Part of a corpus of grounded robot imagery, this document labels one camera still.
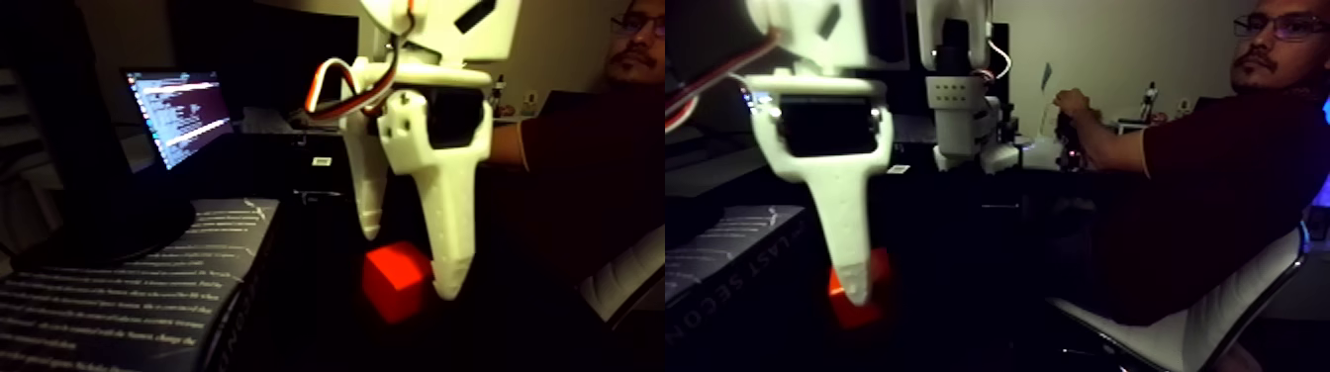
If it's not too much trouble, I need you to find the red cube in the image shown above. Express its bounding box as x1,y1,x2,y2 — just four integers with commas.
362,240,435,326

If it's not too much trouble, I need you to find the dark leader arm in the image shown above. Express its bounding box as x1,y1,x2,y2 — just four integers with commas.
1054,109,1093,173

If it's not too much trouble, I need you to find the person's hand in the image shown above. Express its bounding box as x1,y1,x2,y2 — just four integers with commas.
1052,88,1093,128

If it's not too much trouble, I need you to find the black box white lettering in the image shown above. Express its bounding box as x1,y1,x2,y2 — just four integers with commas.
293,187,365,209

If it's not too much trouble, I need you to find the black flat monitor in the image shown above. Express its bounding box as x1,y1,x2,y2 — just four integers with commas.
169,0,361,118

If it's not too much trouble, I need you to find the open laptop lit screen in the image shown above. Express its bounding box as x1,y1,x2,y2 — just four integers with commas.
121,67,245,173

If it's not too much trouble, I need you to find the grey book white text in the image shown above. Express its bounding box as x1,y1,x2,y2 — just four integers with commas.
0,197,282,372

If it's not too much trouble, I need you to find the small figurine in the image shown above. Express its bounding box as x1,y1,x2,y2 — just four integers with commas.
1139,79,1161,124

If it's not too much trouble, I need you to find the white shelf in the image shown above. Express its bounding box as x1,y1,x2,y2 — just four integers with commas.
1113,116,1181,137

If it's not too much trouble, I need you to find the white office chair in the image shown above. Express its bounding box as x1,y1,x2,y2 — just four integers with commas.
1049,213,1313,372

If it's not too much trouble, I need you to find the person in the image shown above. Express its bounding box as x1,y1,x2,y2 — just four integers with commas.
1101,0,1330,328

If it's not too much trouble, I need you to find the orange servo cable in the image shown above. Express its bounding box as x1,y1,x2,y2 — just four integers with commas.
304,56,407,124

